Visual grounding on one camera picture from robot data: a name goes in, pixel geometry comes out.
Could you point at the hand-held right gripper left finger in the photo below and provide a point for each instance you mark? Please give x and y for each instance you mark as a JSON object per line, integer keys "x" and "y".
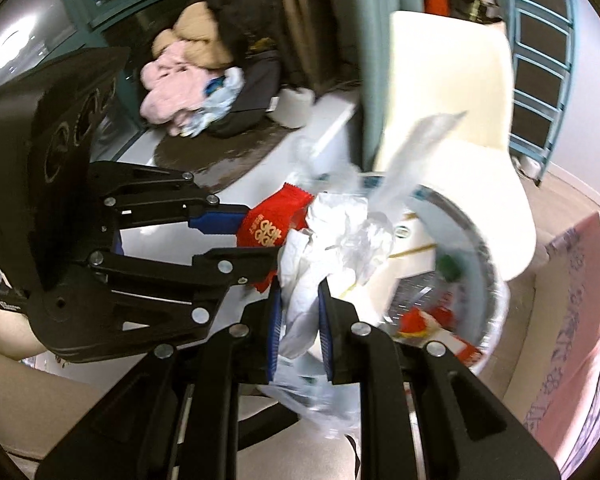
{"x": 275, "y": 330}

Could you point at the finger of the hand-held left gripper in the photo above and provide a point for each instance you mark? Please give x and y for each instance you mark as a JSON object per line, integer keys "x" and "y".
{"x": 230, "y": 266}
{"x": 220, "y": 222}

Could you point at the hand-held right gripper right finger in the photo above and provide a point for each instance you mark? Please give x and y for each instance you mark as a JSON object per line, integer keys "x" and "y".
{"x": 327, "y": 335}

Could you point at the red snack wrapper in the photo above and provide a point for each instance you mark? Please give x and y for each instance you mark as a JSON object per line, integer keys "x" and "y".
{"x": 270, "y": 220}

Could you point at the white gold paper carton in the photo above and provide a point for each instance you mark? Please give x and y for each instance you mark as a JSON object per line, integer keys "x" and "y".
{"x": 415, "y": 255}

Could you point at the green label plastic bottle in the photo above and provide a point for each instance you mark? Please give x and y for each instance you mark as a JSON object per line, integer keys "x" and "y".
{"x": 448, "y": 267}

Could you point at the red white cigarette pack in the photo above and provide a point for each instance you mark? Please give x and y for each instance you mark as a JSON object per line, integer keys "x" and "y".
{"x": 467, "y": 352}

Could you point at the blue trash bag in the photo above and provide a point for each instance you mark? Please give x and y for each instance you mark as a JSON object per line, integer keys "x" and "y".
{"x": 475, "y": 260}

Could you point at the clear plastic bag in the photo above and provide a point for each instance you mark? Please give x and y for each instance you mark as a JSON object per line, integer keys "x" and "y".
{"x": 410, "y": 160}

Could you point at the person's left forearm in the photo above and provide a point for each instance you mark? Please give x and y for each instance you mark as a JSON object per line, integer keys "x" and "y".
{"x": 0, "y": 332}

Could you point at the brown round mat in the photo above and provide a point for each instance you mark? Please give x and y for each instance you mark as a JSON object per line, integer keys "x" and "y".
{"x": 220, "y": 160}

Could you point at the blue white printed cloth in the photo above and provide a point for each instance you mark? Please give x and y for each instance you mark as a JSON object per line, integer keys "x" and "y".
{"x": 220, "y": 97}

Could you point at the toilet paper roll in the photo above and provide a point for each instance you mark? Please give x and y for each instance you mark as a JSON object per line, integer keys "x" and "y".
{"x": 295, "y": 105}

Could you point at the pink plush toy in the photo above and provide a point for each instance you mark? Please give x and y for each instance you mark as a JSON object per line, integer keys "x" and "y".
{"x": 172, "y": 85}

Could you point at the tan plush toy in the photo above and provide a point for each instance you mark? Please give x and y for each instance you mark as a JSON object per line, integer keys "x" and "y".
{"x": 195, "y": 30}

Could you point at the dark jacket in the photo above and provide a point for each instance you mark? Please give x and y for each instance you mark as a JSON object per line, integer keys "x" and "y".
{"x": 250, "y": 20}

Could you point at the pink blanket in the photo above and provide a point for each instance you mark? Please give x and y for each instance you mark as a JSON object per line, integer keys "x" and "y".
{"x": 575, "y": 335}

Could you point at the cream chair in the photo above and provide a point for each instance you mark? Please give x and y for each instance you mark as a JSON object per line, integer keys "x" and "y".
{"x": 455, "y": 110}

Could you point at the blue ladder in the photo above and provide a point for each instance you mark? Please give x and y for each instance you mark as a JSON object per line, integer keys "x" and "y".
{"x": 540, "y": 35}

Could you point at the teal window frame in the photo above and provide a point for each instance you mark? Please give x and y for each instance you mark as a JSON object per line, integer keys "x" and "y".
{"x": 105, "y": 10}

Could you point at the teal post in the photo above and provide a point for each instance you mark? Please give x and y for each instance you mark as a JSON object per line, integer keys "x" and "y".
{"x": 375, "y": 35}

